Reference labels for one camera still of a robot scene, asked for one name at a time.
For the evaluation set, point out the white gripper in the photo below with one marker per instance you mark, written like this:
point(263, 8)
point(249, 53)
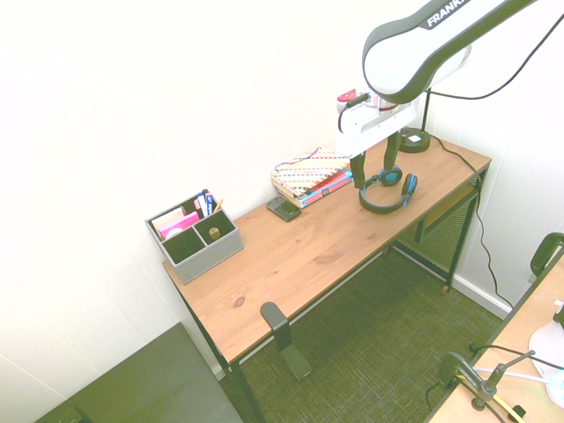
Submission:
point(365, 132)

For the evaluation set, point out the black and blue headphones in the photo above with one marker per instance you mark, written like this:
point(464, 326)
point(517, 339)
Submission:
point(380, 208)

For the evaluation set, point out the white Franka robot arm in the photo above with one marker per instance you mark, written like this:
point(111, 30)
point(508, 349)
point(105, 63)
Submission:
point(396, 57)

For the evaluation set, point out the black headphone hanger hook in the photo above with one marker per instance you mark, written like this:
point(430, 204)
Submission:
point(282, 330)

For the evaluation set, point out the black desk lamp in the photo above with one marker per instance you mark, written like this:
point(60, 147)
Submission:
point(414, 145)

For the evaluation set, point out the red and blue book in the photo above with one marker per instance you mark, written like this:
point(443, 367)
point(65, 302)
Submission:
point(328, 188)

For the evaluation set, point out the patterned fabric pouch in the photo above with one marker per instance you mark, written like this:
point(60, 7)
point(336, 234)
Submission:
point(308, 172)

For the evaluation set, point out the black phone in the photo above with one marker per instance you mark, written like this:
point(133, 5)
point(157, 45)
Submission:
point(284, 210)

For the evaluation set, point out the orange pencil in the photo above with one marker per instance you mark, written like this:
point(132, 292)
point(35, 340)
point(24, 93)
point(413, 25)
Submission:
point(217, 206)

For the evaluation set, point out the blue marker pen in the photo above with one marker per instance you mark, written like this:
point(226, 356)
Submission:
point(207, 202)

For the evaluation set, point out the small brass cylinder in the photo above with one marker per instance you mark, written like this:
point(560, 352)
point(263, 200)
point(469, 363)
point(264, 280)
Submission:
point(214, 233)

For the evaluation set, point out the black table clamp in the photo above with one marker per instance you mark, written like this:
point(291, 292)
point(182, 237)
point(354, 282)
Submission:
point(449, 370)
point(539, 255)

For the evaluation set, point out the grey desk organizer box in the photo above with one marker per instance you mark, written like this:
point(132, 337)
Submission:
point(207, 260)

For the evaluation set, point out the pink sticky note pad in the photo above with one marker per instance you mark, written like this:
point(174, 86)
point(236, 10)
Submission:
point(177, 227)

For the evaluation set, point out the beige note pad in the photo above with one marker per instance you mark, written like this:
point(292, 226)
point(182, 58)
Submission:
point(169, 216)

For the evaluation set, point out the light wooden robot table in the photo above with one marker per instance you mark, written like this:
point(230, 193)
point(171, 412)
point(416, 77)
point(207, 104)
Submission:
point(520, 326)

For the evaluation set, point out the red and white wrist camera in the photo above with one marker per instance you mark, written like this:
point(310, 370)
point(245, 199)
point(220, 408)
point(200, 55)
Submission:
point(348, 98)

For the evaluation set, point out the wooden desk with black frame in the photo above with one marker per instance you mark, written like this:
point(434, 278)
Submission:
point(308, 255)

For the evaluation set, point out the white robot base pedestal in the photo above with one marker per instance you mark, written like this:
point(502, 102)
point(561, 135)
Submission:
point(548, 346)

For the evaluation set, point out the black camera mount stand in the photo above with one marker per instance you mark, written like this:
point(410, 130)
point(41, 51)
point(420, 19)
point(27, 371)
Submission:
point(489, 388)

